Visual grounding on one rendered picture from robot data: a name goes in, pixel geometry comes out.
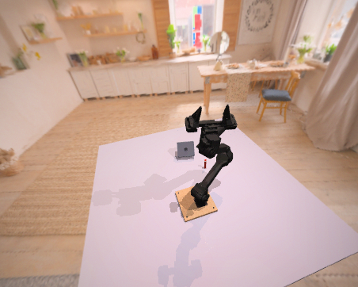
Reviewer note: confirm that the dark grey sloped panel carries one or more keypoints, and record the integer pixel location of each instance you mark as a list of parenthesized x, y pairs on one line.
[(185, 149)]

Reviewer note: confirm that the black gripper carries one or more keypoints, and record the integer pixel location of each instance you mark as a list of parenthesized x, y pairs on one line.
[(210, 126)]

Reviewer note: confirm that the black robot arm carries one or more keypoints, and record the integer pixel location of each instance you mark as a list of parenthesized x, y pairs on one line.
[(209, 146)]

